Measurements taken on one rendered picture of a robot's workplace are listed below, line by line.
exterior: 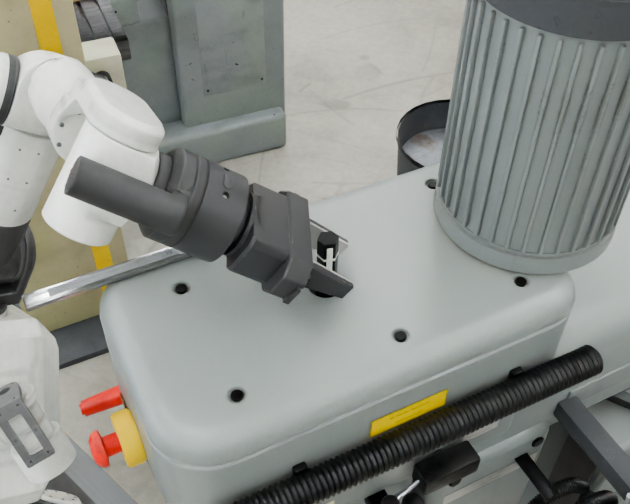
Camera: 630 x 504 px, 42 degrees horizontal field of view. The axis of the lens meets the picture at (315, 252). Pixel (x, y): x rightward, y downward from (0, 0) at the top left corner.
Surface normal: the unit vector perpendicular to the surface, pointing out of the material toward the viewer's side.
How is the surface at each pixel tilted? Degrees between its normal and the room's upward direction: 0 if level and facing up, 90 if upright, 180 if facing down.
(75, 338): 0
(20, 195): 91
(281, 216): 33
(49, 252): 90
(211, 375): 0
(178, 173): 21
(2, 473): 58
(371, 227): 0
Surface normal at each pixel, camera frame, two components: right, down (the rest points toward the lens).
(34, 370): 0.64, 0.04
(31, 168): 0.29, 0.70
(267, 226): 0.56, -0.59
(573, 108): -0.17, 0.70
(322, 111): 0.01, -0.70
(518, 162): -0.45, 0.63
